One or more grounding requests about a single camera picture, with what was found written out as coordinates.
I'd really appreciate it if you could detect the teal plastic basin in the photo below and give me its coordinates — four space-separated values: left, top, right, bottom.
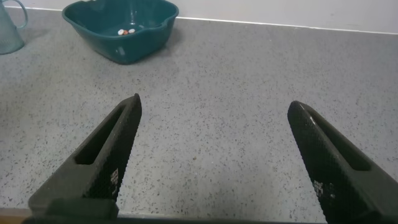
62 0 180 65

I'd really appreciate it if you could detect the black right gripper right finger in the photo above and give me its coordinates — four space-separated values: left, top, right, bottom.
287 100 398 224

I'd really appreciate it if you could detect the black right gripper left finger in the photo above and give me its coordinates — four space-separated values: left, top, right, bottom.
27 93 143 218

